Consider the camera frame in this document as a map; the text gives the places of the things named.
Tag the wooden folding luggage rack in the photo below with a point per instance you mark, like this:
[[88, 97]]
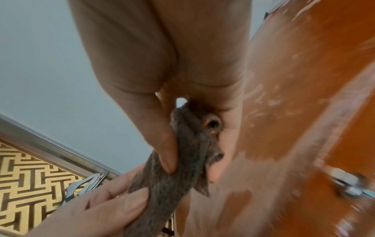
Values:
[[85, 185]]

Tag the person's left hand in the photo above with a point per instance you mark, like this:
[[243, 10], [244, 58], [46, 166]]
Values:
[[96, 208]]

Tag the brown cleaning cloth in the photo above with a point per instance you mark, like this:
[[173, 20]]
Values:
[[178, 173]]

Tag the red wooden table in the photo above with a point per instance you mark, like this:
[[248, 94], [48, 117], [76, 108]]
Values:
[[293, 92]]

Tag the silver metal latch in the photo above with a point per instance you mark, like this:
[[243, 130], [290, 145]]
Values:
[[348, 182]]

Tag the gold lattice screen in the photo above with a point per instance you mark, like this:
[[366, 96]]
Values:
[[26, 185]]

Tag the person's right hand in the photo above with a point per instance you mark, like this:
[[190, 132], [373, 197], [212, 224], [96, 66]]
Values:
[[164, 46]]

